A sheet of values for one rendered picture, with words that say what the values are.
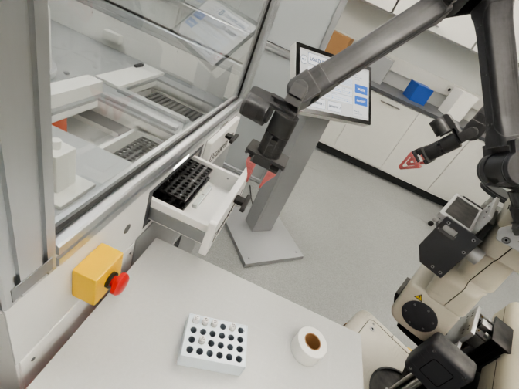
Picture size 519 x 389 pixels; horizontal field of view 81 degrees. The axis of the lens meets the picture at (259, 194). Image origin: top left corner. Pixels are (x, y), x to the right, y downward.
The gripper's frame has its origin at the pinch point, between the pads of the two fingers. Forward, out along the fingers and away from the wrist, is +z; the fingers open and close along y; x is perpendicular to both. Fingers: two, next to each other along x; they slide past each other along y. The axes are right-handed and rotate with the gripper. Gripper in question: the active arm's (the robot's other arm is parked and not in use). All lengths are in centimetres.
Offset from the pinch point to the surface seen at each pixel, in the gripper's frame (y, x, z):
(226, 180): 7.8, -8.3, 9.3
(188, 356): -4.1, 38.1, 15.8
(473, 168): -203, -285, 31
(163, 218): 14.8, 15.9, 10.4
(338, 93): -16, -93, -11
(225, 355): -10.4, 35.1, 15.6
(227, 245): 0, -72, 96
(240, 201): 1.0, 4.0, 4.6
